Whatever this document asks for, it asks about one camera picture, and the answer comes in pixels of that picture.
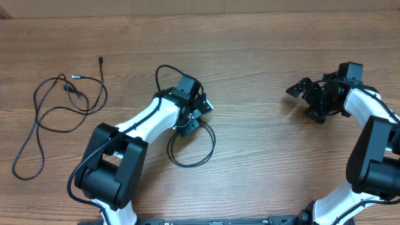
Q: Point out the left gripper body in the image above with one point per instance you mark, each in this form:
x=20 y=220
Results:
x=185 y=128

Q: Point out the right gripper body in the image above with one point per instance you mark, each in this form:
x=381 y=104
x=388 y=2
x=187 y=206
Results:
x=321 y=101

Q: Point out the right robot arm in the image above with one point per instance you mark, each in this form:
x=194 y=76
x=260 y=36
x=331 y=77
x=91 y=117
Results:
x=371 y=177

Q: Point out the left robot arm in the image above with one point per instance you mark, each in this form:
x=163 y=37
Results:
x=111 y=167

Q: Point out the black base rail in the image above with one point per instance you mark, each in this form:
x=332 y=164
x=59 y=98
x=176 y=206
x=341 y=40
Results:
x=215 y=222

